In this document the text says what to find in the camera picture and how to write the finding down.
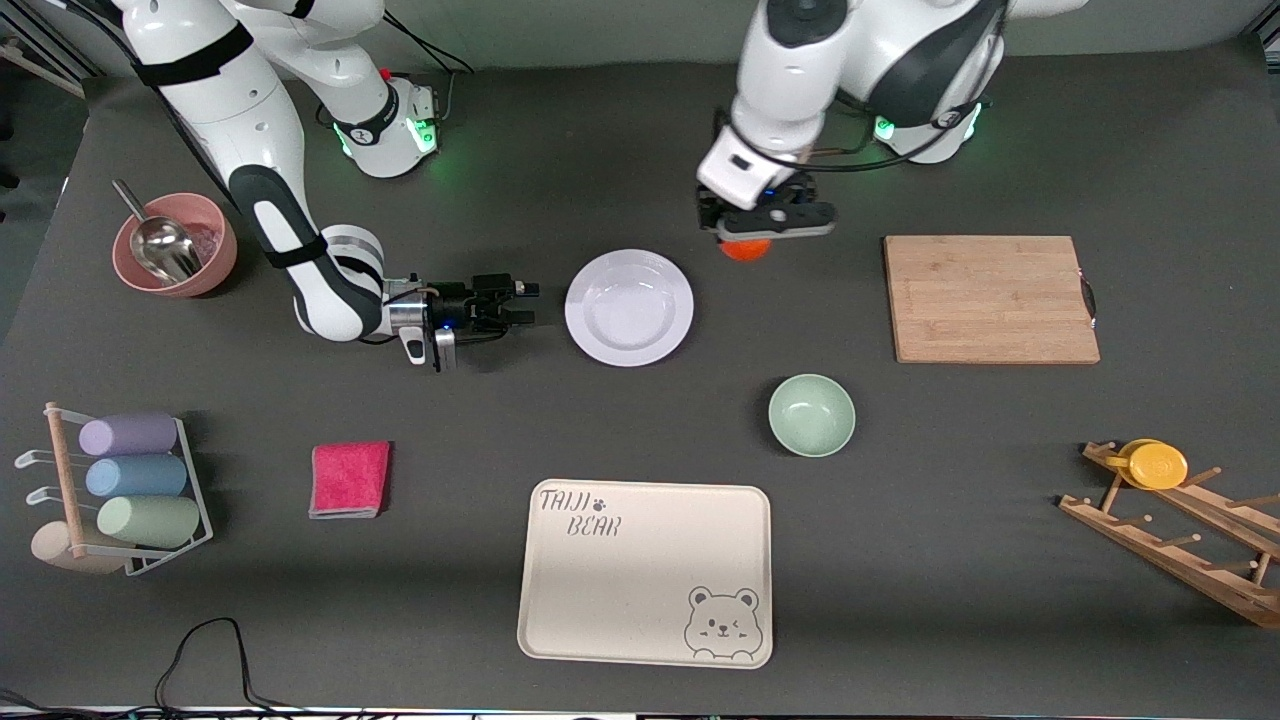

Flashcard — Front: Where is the wooden peg mug rack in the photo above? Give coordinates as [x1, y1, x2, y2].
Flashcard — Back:
[1059, 441, 1280, 630]

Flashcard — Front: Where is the white wire cup rack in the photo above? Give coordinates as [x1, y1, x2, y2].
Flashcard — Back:
[14, 402, 214, 578]

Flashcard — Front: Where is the cream bear print tray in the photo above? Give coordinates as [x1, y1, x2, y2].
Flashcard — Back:
[517, 480, 774, 669]

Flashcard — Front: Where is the light green bowl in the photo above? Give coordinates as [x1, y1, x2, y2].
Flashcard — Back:
[768, 374, 857, 458]

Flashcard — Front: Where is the pink bowl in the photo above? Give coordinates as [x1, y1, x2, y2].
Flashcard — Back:
[112, 193, 239, 299]

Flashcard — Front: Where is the black right arm base cable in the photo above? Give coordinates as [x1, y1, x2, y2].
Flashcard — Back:
[380, 15, 476, 121]

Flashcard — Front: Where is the black left arm base cable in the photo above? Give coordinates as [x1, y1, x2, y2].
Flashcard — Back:
[800, 95, 991, 173]

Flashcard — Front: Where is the blue cup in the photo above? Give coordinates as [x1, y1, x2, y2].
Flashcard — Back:
[85, 455, 189, 499]

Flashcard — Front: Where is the purple cup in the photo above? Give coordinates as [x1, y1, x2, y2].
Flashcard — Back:
[79, 413, 179, 457]

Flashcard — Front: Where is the white round plate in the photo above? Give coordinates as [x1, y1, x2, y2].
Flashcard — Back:
[565, 249, 695, 368]

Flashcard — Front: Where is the yellow mug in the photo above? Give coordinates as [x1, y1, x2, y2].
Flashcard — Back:
[1118, 439, 1190, 491]

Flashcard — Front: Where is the metal scoop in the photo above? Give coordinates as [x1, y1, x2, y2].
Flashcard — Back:
[111, 179, 204, 286]

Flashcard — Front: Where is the beige cup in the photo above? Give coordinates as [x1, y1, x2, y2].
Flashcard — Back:
[30, 521, 131, 576]

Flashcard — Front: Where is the wooden cutting board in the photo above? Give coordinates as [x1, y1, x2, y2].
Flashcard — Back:
[883, 235, 1101, 365]

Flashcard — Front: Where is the pink folded cloth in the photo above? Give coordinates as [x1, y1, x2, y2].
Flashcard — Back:
[309, 441, 392, 520]

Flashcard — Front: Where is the black arm base cable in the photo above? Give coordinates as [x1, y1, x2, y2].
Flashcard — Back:
[800, 95, 991, 173]
[380, 15, 476, 121]

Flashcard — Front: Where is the green cup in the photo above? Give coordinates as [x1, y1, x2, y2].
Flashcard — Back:
[97, 495, 201, 549]

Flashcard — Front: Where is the black table edge cable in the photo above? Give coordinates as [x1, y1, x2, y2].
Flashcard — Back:
[0, 617, 421, 720]

